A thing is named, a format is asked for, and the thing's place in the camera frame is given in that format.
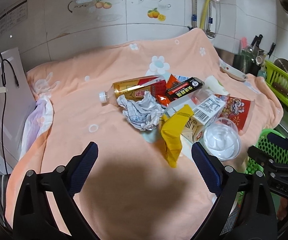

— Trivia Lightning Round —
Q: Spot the white plastic cup lid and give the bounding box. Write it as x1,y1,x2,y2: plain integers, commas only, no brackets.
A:
203,118,242,161

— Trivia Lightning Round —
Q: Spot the white milk carton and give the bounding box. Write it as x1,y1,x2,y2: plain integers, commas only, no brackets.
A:
182,95,226,144

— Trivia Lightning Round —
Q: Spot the yellow snack wrapper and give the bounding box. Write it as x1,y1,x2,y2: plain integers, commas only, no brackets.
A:
159,105,193,168

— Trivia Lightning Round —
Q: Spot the green perforated plastic basket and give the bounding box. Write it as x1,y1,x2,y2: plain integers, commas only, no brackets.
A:
245,129,288,193

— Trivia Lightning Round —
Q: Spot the green dish rack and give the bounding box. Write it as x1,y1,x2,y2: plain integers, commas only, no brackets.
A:
264,60,288,107

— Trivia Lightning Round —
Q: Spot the steel bowl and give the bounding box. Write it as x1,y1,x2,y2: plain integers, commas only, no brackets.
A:
274,59,288,74

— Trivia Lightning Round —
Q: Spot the dark utensil holder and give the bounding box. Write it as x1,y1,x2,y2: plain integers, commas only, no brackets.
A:
232,51,261,76

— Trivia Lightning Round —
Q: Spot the orange snack wrapper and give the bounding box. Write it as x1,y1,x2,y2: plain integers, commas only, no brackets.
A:
155,74,180,107

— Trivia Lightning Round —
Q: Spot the white green paper cup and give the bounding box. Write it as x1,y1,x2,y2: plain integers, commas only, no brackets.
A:
204,75,230,96

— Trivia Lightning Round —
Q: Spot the black snack box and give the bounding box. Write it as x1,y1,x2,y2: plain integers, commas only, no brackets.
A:
167,77,204,101

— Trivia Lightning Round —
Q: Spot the crumpled white paper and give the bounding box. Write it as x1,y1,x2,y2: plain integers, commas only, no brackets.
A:
117,91,165,131

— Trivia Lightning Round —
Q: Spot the white ceramic dish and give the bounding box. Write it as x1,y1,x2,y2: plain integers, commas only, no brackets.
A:
219,59,247,82

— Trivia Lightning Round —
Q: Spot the peach floral towel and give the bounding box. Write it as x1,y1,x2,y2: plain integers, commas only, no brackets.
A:
5,29,283,239

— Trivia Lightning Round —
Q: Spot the white appliance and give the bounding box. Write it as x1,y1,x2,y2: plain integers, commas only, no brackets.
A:
0,48,36,175

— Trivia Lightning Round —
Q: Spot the amber tea bottle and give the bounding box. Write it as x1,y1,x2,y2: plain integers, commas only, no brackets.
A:
99,75,167,104

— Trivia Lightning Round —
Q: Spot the black cable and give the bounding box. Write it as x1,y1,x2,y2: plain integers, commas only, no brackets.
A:
0,50,20,176

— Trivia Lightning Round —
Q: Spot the braided metal water hose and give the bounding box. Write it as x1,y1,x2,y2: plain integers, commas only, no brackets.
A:
191,0,199,29

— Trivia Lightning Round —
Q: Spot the yellow gas hose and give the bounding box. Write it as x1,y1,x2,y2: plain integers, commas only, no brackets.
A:
199,0,215,30

